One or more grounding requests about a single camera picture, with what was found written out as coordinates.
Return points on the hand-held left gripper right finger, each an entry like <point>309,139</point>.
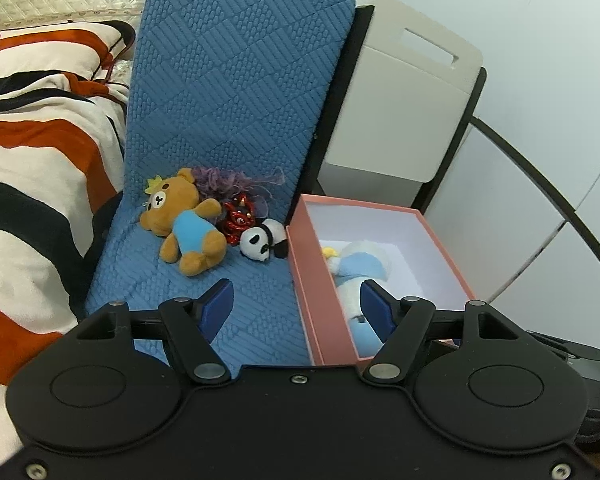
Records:
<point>376,310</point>

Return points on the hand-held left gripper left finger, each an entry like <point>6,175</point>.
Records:
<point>216,310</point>

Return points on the pink cardboard box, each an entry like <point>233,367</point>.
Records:
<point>330,330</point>

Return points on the red demon mask toy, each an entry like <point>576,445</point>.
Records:
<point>237,222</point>

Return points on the purple ribbon bow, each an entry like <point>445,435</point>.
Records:
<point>240,182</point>

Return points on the white and blue plush toy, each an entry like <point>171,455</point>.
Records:
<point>352,270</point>

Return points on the small panda plush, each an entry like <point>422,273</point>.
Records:
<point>257,242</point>

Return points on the brown teddy bear plush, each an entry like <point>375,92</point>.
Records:
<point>187,230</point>

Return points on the black curved pole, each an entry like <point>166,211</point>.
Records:
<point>545,180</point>

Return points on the striped fleece blanket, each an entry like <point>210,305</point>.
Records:
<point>35,170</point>

